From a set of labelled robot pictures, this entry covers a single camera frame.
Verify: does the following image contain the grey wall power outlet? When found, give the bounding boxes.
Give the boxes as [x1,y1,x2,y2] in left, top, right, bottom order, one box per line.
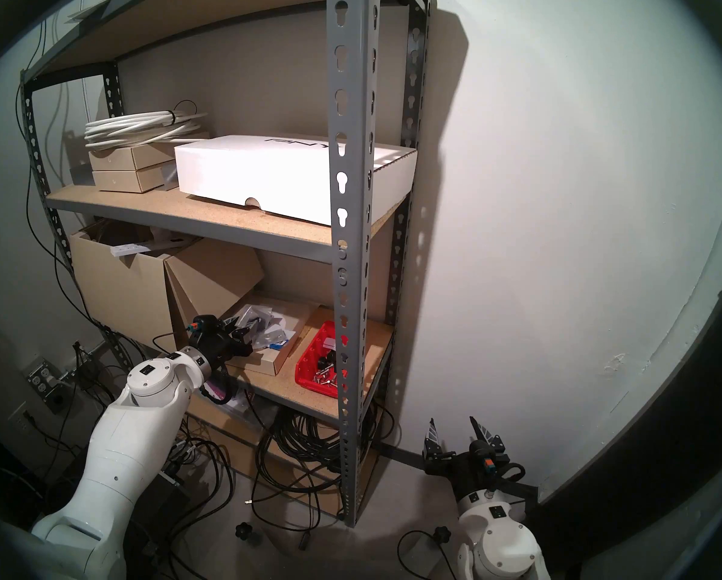
[24,358,75,413]

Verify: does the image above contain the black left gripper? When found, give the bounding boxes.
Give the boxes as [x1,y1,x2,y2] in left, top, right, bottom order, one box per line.
[186,314,254,368]

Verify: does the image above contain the black cable bundle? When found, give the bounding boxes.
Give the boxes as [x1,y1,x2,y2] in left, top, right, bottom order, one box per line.
[249,398,398,528]

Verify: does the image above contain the red plastic bin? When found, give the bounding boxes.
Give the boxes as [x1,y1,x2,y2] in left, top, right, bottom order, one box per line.
[295,320,350,399]

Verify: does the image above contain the grey steel rack shelf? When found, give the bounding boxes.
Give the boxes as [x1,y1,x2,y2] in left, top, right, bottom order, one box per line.
[20,0,437,528]

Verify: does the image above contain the flat brown cardboard box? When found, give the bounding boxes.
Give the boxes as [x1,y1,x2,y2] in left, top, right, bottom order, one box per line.
[213,295,313,377]

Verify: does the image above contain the pink white package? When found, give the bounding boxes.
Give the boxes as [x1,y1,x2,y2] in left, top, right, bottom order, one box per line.
[201,379,241,411]

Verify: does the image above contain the large open cardboard box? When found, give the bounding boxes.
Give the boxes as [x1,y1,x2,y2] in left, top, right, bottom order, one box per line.
[68,219,265,356]

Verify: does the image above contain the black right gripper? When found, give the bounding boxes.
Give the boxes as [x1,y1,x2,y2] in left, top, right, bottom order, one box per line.
[423,416,525,504]

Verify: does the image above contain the white coiled cable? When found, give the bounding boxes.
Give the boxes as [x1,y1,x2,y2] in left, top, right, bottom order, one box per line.
[84,100,209,149]

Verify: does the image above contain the small brown cardboard box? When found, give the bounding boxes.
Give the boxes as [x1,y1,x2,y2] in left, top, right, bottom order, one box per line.
[89,143,180,175]
[92,164,180,193]

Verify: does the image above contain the clear bag with black part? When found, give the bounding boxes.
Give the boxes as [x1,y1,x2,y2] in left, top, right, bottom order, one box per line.
[237,305,275,329]

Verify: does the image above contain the black metal small parts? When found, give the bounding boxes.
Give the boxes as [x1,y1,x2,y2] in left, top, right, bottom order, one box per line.
[313,343,341,386]

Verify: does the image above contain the black floor box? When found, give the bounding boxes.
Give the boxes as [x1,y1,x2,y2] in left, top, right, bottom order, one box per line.
[150,464,192,525]

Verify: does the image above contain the white PNY cardboard box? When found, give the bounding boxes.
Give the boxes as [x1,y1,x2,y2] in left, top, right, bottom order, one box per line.
[174,135,418,227]

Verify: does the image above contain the clear bag with white label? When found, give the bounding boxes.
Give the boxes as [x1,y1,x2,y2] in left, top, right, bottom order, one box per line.
[252,325,295,350]

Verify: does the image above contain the black baseboard strip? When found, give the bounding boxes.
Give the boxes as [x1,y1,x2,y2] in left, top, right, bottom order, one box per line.
[376,446,428,469]

